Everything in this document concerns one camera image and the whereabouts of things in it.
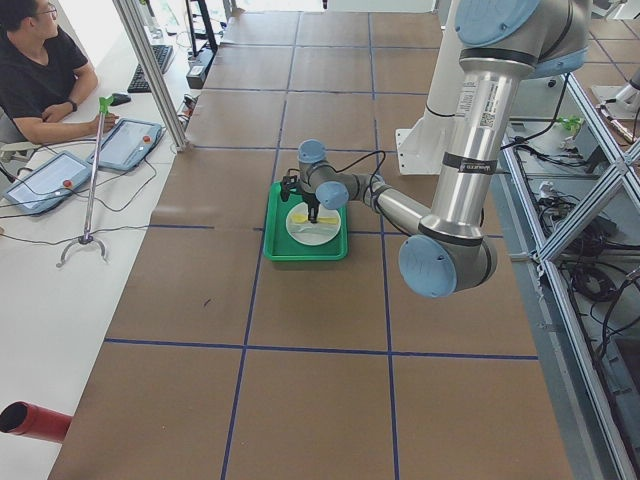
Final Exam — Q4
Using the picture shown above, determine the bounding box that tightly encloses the working black gripper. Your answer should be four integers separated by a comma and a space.
299, 184, 320, 223

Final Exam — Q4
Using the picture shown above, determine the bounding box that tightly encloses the yellow plastic spoon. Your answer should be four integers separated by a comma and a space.
290, 214, 340, 225

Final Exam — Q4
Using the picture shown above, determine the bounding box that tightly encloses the working silver robot arm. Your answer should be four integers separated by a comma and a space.
298, 1, 592, 298

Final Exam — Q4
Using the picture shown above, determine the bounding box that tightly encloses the white round plate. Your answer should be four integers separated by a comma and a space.
285, 202, 342, 246

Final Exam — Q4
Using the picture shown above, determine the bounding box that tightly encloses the green plastic tray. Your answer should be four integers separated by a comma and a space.
263, 183, 349, 262

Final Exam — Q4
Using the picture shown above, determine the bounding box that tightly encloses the far blue teach pendant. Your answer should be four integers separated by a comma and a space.
98, 119, 163, 172

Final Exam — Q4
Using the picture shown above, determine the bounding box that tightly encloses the blue teach pendant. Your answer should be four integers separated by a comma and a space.
3, 151, 92, 215
98, 119, 163, 172

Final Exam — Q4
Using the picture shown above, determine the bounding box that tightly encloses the black keyboard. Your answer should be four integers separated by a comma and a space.
126, 44, 175, 95

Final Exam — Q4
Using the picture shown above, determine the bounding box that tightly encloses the black computer mouse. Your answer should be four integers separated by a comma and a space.
110, 93, 131, 106

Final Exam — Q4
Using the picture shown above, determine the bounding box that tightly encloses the near blue teach pendant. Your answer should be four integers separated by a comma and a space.
3, 151, 92, 215

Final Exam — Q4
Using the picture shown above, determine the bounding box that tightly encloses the seated person black shirt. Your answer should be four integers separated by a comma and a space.
1, 0, 99, 144

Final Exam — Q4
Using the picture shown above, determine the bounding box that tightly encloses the red cylinder tube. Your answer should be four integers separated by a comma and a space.
1, 401, 73, 444

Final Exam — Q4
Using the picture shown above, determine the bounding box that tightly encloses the working black arm cable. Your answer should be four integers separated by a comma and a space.
284, 149, 388, 206

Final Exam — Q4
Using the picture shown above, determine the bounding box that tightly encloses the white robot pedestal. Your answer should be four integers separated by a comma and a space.
396, 1, 464, 175

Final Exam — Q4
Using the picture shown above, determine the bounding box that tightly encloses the aluminium frame post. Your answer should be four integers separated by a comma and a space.
112, 0, 188, 152

